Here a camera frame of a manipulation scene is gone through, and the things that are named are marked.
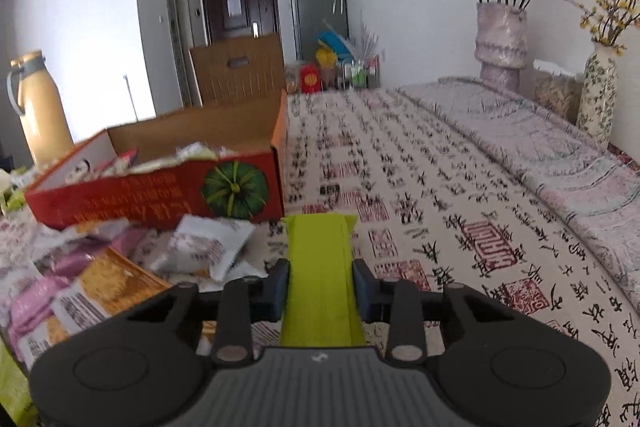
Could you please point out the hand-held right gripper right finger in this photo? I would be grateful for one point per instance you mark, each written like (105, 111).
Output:
(362, 289)

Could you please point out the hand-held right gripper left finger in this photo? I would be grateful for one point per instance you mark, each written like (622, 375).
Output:
(280, 289)

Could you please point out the lime green snack packet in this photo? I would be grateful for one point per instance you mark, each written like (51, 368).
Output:
(320, 277)

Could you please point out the orange cardboard box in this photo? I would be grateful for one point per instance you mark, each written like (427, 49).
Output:
(150, 197)

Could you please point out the pile of mixed snack packets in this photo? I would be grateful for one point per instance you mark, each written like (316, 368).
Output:
(110, 282)

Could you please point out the heap of boxed snack packets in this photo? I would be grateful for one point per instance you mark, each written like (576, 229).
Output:
(155, 164)

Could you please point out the red bag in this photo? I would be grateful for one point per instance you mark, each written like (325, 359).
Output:
(310, 79)

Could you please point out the brown wooden chair back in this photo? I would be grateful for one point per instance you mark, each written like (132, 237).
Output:
(235, 74)

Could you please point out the folded grey patterned cloth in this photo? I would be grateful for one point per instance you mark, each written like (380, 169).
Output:
(550, 157)

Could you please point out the yellow bag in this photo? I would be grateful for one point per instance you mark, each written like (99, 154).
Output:
(324, 58)

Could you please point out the purple dried sprigs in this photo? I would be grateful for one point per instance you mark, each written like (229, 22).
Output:
(369, 41)

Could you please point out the blue bag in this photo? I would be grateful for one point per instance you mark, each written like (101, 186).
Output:
(332, 42)

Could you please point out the grey side door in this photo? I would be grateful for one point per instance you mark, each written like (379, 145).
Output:
(177, 42)

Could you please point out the glass jar with white lid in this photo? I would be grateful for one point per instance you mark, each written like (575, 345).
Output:
(552, 94)

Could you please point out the cluster of small snack packets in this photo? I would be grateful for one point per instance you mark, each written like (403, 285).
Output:
(17, 203)

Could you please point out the pink ribbed vase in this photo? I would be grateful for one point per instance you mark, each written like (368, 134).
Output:
(501, 42)

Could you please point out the lime green packaging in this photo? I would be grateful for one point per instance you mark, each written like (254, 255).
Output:
(12, 387)

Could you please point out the dark brown entrance door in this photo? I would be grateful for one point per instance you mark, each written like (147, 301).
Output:
(240, 7)

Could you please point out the grey refrigerator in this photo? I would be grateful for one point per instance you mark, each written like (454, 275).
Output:
(320, 2)

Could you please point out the yellow thermos jug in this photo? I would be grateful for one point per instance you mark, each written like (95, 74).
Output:
(42, 117)

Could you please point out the white floral patterned vase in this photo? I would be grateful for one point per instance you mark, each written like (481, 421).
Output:
(597, 97)

